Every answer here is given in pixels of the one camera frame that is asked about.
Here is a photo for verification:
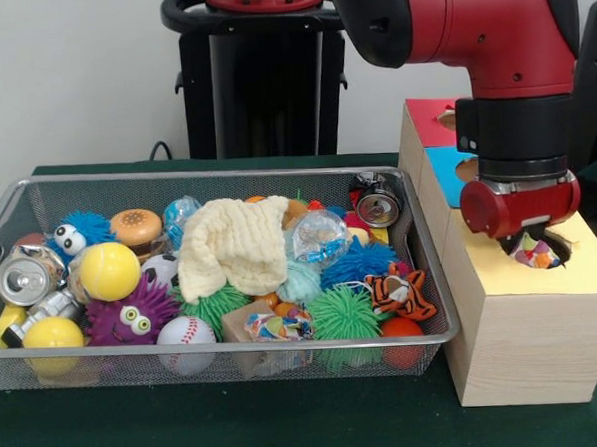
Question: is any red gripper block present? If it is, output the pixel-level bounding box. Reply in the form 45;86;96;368
458;170;585;256

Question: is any colourful wrapper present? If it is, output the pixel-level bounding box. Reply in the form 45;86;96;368
507;229;563;272
246;307;316;344

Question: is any wooden box with three holes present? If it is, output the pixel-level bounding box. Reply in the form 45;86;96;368
394;89;597;412

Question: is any tiger plush toy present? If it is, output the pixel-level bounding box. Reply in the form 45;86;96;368
363;267;439;325

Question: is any green spiky rubber ball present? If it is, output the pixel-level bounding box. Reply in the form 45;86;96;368
306;283;384;342

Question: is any cream waffle cloth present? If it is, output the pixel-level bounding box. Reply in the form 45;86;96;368
175;194;296;305

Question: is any white baseball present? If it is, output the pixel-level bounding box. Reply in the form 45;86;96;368
155;314;219;377

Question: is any yellow tennis ball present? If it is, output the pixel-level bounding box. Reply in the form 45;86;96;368
77;240;144;303

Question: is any purple spiky monster toy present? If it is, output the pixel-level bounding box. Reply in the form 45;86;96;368
83;272;184;349

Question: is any plain yellow ball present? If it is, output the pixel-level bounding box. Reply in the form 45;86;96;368
21;315;87;377

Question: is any crushed silver drink can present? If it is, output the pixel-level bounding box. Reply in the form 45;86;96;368
0;244;69;308

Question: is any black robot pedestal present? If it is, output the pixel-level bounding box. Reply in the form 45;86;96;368
160;0;376;164

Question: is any black cable loop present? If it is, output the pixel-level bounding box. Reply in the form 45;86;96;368
147;139;176;162

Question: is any wire mesh bin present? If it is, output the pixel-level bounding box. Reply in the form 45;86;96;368
0;153;463;398

